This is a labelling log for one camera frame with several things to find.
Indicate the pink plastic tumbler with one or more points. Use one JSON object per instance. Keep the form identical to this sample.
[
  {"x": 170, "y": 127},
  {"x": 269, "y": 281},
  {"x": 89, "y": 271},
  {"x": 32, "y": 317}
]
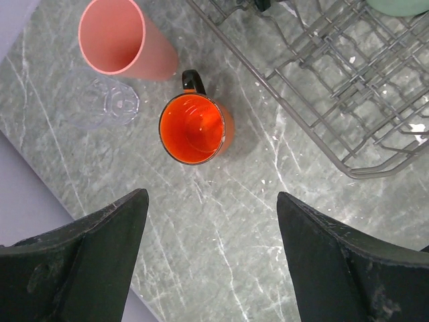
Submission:
[{"x": 116, "y": 38}]

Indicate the clear glass cup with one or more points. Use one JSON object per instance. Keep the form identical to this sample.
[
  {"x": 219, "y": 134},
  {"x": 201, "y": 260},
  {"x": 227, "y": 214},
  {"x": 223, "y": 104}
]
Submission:
[{"x": 90, "y": 100}]

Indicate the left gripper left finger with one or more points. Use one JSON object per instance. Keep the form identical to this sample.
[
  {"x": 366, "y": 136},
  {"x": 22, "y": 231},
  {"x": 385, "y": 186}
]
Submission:
[{"x": 81, "y": 271}]

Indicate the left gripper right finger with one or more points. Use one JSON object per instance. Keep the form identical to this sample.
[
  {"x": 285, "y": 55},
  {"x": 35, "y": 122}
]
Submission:
[{"x": 342, "y": 274}]

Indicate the orange mug black handle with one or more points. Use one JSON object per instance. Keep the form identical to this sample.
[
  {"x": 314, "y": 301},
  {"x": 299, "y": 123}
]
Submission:
[{"x": 194, "y": 128}]

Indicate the grey wire dish rack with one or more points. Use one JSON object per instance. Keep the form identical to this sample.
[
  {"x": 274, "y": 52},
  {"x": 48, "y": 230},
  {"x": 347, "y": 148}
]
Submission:
[{"x": 355, "y": 80}]

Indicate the green ceramic mug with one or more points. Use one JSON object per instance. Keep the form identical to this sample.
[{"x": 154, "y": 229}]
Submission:
[{"x": 399, "y": 8}]

